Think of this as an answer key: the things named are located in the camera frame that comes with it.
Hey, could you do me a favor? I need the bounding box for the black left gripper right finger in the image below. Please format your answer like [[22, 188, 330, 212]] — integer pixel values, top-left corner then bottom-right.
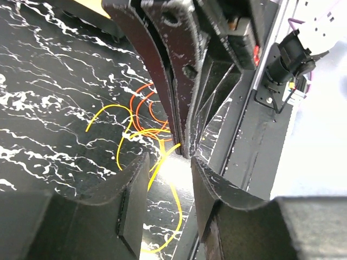
[[191, 157, 346, 259]]

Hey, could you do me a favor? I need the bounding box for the yellow cable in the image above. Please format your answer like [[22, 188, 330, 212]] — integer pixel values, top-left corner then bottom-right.
[[85, 104, 184, 254]]

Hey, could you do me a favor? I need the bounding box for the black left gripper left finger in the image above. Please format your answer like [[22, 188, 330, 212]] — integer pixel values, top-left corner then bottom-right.
[[1, 153, 150, 259]]

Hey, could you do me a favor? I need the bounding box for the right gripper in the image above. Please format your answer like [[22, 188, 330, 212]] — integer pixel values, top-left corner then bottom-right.
[[141, 1, 266, 157]]

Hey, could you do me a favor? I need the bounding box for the orange cable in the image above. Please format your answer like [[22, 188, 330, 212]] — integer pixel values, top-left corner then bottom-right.
[[129, 82, 174, 143]]

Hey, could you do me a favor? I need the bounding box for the right purple robot hose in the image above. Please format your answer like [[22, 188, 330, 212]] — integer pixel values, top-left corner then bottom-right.
[[287, 17, 315, 93]]

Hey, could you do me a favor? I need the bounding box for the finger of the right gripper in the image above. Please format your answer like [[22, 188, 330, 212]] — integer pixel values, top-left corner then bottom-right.
[[104, 0, 176, 144]]

